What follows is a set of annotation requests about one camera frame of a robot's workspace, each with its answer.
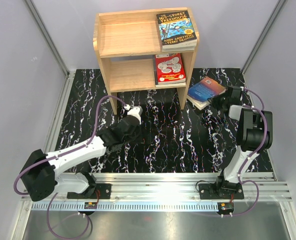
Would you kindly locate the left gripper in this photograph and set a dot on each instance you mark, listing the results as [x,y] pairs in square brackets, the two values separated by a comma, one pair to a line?
[139,127]

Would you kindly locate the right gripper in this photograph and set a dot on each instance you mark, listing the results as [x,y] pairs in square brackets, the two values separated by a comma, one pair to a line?
[213,100]

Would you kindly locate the blue sunset cover book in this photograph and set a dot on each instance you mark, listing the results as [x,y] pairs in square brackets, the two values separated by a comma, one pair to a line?
[200,93]

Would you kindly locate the red 13-storey treehouse book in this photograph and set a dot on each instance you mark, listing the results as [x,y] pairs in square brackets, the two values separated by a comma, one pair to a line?
[169,70]

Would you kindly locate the purple 117-storey treehouse book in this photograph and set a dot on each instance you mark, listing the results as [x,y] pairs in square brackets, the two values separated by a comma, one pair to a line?
[178,47]

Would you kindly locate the black 169-storey treehouse book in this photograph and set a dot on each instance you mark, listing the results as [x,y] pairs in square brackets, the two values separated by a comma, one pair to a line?
[176,28]

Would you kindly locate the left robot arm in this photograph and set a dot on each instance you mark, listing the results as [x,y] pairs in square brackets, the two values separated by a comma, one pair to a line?
[44,174]

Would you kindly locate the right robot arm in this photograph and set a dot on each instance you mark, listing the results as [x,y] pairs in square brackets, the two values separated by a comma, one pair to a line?
[254,135]

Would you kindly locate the black marble pattern mat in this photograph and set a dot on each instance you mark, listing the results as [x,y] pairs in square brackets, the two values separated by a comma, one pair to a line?
[173,140]

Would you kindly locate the light wooden bookshelf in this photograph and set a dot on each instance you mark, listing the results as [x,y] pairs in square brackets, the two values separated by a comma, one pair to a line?
[124,43]

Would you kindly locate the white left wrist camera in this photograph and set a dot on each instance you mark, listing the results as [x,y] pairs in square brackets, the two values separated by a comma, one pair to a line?
[135,111]

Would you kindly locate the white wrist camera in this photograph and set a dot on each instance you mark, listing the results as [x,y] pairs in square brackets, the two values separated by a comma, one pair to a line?
[235,112]
[135,111]

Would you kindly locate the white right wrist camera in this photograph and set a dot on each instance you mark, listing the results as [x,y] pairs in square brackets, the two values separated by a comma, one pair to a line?
[235,112]

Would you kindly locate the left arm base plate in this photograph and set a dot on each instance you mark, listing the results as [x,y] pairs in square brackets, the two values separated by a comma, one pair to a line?
[101,191]

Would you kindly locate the slotted cable duct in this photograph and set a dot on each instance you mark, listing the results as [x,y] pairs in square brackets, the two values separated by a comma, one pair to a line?
[122,206]

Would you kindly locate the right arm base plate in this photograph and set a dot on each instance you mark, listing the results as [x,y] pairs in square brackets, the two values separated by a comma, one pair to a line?
[212,191]

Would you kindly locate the aluminium mounting rail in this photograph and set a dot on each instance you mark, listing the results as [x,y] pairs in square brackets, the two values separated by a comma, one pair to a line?
[181,187]

